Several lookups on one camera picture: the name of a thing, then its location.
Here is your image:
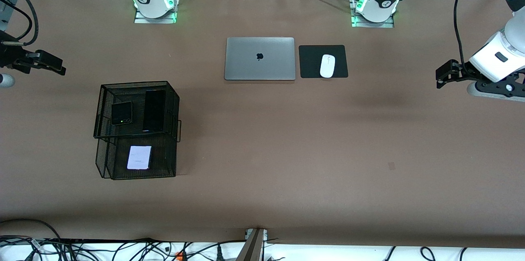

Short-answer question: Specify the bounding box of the black mouse pad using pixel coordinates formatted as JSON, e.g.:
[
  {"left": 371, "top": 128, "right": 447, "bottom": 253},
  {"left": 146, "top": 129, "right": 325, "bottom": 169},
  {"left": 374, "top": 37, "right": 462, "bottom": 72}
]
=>
[{"left": 299, "top": 45, "right": 349, "bottom": 79}]

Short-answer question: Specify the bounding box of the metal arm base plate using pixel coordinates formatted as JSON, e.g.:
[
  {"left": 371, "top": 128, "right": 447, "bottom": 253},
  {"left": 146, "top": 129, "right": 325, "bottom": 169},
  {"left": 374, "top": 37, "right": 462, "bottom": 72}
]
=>
[
  {"left": 134, "top": 0, "right": 178, "bottom": 24},
  {"left": 352, "top": 0, "right": 395, "bottom": 28}
]

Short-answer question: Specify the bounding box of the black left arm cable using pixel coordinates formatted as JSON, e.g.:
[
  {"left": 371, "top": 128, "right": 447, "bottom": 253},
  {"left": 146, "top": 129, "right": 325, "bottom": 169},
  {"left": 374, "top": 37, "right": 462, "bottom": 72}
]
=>
[{"left": 453, "top": 0, "right": 479, "bottom": 71}]

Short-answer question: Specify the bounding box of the aluminium support post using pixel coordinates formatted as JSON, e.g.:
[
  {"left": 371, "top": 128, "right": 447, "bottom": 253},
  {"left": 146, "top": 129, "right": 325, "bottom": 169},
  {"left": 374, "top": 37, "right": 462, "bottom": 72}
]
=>
[{"left": 236, "top": 228, "right": 268, "bottom": 261}]

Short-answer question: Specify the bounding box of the long black smartphone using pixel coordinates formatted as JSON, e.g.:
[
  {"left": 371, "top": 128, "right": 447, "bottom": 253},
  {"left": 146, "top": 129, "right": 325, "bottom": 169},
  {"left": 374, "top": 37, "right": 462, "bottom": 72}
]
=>
[{"left": 142, "top": 89, "right": 167, "bottom": 133}]

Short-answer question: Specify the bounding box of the lavender flip phone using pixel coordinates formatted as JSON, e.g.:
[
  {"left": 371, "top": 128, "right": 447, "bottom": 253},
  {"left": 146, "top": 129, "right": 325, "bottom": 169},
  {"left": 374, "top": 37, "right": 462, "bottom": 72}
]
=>
[{"left": 127, "top": 146, "right": 152, "bottom": 170}]

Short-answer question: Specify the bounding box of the silver closed laptop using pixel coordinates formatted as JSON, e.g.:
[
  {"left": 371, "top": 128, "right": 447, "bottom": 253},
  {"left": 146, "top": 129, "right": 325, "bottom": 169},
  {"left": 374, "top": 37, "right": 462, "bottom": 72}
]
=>
[{"left": 224, "top": 37, "right": 296, "bottom": 81}]

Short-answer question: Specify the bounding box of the black mesh two-tier tray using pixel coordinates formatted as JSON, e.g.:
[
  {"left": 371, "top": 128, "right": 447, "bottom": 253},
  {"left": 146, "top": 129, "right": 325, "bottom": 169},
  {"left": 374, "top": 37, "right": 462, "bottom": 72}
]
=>
[{"left": 93, "top": 81, "right": 182, "bottom": 181}]

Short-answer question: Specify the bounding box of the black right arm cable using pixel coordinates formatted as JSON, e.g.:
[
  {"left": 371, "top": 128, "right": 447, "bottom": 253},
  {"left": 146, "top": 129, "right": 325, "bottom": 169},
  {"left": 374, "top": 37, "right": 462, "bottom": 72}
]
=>
[{"left": 0, "top": 0, "right": 82, "bottom": 46}]

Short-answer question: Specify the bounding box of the small black flip phone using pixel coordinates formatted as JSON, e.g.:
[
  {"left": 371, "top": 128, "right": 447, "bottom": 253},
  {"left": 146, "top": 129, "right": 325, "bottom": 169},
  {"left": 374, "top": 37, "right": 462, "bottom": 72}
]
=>
[{"left": 111, "top": 101, "right": 133, "bottom": 126}]

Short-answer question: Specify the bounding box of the white computer mouse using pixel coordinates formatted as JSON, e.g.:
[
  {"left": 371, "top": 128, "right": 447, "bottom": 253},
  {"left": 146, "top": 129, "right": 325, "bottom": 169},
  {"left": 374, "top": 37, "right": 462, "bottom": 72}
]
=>
[{"left": 320, "top": 54, "right": 336, "bottom": 78}]

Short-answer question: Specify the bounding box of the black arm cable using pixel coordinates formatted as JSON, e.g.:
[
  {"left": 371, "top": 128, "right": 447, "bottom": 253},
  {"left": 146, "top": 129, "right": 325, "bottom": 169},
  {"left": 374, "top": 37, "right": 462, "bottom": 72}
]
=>
[
  {"left": 0, "top": 0, "right": 82, "bottom": 46},
  {"left": 453, "top": 0, "right": 479, "bottom": 71}
]

